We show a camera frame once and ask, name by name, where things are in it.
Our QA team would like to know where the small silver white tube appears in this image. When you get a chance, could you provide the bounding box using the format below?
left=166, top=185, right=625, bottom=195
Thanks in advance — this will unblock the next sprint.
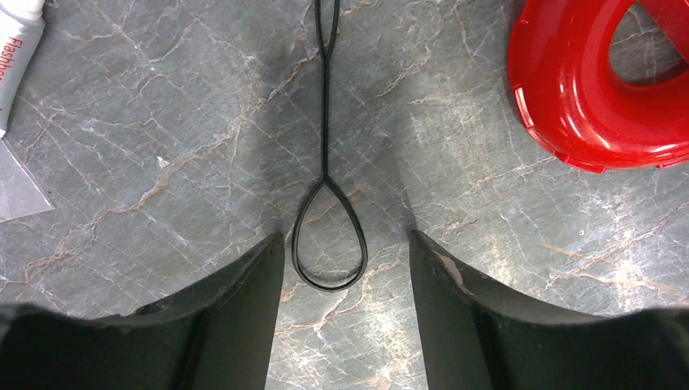
left=1, top=0, right=46, bottom=138

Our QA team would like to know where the black wire loop tool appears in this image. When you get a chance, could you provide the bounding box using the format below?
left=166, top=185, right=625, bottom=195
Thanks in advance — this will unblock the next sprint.
left=291, top=0, right=369, bottom=293

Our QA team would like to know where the red toy magnet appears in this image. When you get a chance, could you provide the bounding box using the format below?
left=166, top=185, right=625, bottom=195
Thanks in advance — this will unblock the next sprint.
left=507, top=1, right=688, bottom=173

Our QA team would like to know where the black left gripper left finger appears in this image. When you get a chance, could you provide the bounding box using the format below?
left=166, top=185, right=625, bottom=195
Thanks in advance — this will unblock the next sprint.
left=1, top=233, right=285, bottom=389

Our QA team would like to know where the clear plastic wrapper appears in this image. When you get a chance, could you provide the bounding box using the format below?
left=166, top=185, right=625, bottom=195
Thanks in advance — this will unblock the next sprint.
left=0, top=139, right=54, bottom=222

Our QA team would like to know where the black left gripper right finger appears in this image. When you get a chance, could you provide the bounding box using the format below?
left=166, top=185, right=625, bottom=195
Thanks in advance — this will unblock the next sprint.
left=409, top=231, right=688, bottom=389

